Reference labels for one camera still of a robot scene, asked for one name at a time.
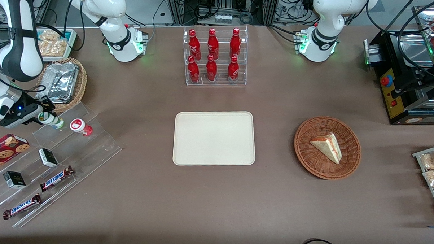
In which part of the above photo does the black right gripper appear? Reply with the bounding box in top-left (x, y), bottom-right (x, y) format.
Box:
top-left (0, 96), bottom-right (56, 130)

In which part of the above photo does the green gum bottle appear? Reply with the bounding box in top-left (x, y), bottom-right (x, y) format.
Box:
top-left (38, 111), bottom-right (65, 130)

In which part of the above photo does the red gum bottle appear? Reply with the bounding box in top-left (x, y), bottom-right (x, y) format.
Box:
top-left (70, 118), bottom-right (93, 137)

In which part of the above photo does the white snack tray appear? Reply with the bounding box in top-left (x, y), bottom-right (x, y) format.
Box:
top-left (35, 27), bottom-right (78, 63)

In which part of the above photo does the beige serving tray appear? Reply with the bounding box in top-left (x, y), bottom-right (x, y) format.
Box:
top-left (172, 109), bottom-right (257, 169)

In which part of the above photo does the right tray of snacks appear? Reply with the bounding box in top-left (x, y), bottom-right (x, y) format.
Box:
top-left (410, 143), bottom-right (434, 220)

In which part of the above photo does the aluminium foil container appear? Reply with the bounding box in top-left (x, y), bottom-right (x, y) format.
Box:
top-left (36, 62), bottom-right (79, 104)

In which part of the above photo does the small black box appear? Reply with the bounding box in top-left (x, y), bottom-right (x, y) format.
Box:
top-left (38, 148), bottom-right (59, 168)
top-left (3, 171), bottom-right (27, 190)

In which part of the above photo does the oval wicker basket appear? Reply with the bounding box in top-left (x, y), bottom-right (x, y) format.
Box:
top-left (35, 57), bottom-right (88, 114)

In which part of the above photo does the red cookie box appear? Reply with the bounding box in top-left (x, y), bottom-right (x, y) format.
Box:
top-left (0, 133), bottom-right (30, 178)

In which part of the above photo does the clear acrylic stepped display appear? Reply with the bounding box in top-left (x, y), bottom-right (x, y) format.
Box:
top-left (0, 99), bottom-right (124, 232)

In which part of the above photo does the clear cracker bag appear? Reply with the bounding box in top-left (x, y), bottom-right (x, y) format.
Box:
top-left (39, 40), bottom-right (68, 58)
top-left (39, 30), bottom-right (63, 42)

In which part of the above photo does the Snickers bar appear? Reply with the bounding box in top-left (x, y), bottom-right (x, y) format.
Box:
top-left (40, 165), bottom-right (74, 193)
top-left (3, 193), bottom-right (42, 221)

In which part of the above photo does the red cola bottle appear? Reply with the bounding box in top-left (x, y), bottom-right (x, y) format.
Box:
top-left (227, 56), bottom-right (240, 83)
top-left (207, 28), bottom-right (220, 60)
top-left (229, 27), bottom-right (242, 59)
top-left (187, 55), bottom-right (201, 83)
top-left (205, 55), bottom-right (218, 82)
top-left (187, 29), bottom-right (203, 61)

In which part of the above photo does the clear acrylic bottle rack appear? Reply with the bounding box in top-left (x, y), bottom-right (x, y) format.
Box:
top-left (182, 23), bottom-right (249, 88)

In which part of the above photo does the white power strip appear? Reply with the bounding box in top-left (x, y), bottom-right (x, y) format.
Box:
top-left (214, 13), bottom-right (233, 25)

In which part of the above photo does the round brown wicker basket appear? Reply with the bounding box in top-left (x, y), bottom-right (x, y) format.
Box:
top-left (293, 115), bottom-right (363, 181)

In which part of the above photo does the wrapped triangle sandwich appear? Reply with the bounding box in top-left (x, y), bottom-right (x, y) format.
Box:
top-left (309, 131), bottom-right (343, 165)

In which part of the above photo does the black food warmer appliance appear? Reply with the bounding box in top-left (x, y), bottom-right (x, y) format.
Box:
top-left (361, 4), bottom-right (434, 126)

